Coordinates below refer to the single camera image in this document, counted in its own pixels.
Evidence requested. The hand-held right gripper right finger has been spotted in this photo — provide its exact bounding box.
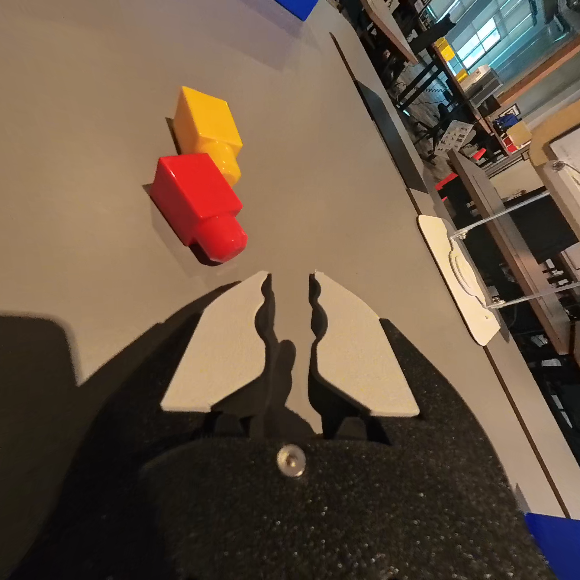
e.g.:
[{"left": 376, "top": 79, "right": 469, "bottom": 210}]
[{"left": 308, "top": 270, "right": 421, "bottom": 418}]

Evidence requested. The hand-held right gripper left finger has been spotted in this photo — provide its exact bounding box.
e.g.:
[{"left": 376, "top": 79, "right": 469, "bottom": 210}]
[{"left": 160, "top": 270, "right": 279, "bottom": 415}]

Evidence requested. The red mega block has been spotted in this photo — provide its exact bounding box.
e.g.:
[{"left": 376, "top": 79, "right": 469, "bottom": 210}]
[{"left": 149, "top": 153, "right": 248, "bottom": 266}]

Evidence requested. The yellow mega block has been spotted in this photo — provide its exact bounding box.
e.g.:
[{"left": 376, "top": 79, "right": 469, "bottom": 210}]
[{"left": 173, "top": 85, "right": 244, "bottom": 187}]

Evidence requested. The white sign stand base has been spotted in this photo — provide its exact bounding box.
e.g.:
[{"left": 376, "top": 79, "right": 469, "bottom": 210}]
[{"left": 417, "top": 214, "right": 501, "bottom": 347}]

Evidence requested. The neighbouring grey desk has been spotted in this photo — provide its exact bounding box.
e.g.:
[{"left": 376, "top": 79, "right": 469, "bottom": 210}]
[{"left": 446, "top": 149, "right": 580, "bottom": 356}]

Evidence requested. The long wooden table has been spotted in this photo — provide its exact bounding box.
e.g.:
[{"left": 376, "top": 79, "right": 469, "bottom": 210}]
[{"left": 360, "top": 0, "right": 420, "bottom": 64}]

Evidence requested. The blue corner tape far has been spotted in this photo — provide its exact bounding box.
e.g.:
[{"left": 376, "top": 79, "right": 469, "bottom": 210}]
[{"left": 275, "top": 0, "right": 320, "bottom": 21}]

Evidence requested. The black desk cable cover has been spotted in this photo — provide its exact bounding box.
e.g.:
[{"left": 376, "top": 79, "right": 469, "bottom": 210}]
[{"left": 355, "top": 80, "right": 430, "bottom": 195}]

